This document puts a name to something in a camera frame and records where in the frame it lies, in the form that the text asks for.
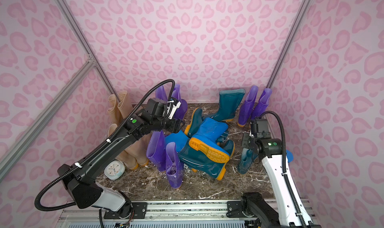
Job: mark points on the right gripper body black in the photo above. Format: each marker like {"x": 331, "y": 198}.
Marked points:
{"x": 246, "y": 141}

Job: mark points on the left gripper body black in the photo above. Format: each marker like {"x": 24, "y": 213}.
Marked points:
{"x": 176, "y": 125}

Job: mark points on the teal rain boot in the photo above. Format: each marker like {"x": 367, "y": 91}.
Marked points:
{"x": 248, "y": 157}
{"x": 229, "y": 100}

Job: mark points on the large purple boot back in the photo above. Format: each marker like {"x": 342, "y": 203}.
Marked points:
{"x": 182, "y": 104}

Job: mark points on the purple rain boot small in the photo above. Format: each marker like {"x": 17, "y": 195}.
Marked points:
{"x": 247, "y": 106}
{"x": 262, "y": 104}

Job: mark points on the beige rain boot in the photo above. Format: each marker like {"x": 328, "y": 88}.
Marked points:
{"x": 120, "y": 156}
{"x": 113, "y": 111}
{"x": 125, "y": 106}
{"x": 137, "y": 153}

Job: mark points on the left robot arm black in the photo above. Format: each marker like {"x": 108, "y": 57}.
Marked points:
{"x": 81, "y": 184}

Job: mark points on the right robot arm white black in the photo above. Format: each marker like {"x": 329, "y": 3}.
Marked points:
{"x": 290, "y": 212}

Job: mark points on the purple rain boot front left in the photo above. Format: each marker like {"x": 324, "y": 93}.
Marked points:
{"x": 156, "y": 151}

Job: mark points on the blue rain boot yellow sole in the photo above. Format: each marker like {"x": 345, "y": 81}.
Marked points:
{"x": 210, "y": 134}

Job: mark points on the purple rain boot front right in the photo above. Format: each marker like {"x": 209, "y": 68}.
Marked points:
{"x": 174, "y": 167}

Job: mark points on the teal rain boot upright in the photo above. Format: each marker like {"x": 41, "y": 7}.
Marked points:
{"x": 229, "y": 100}

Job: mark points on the teal boot behind blue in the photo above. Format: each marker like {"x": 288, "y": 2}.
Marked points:
{"x": 196, "y": 121}

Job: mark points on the large teal boot yellow sole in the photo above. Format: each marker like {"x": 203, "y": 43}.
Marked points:
{"x": 195, "y": 159}

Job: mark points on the blue cap water bottle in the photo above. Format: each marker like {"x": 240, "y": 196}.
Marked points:
{"x": 290, "y": 156}

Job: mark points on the small white alarm clock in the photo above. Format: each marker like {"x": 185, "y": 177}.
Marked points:
{"x": 114, "y": 170}

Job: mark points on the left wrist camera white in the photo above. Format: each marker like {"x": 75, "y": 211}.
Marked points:
{"x": 173, "y": 106}

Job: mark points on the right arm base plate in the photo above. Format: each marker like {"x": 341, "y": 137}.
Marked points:
{"x": 236, "y": 209}

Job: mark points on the aluminium front rail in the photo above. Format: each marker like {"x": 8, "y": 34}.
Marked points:
{"x": 162, "y": 214}

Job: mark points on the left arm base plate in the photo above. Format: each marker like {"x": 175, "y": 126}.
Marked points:
{"x": 135, "y": 210}

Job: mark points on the right aluminium frame post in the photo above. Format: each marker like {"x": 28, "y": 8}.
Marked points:
{"x": 297, "y": 22}

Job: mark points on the left aluminium frame strut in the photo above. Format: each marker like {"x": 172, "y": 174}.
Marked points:
{"x": 29, "y": 136}

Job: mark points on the left back aluminium post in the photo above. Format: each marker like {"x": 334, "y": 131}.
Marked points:
{"x": 84, "y": 43}

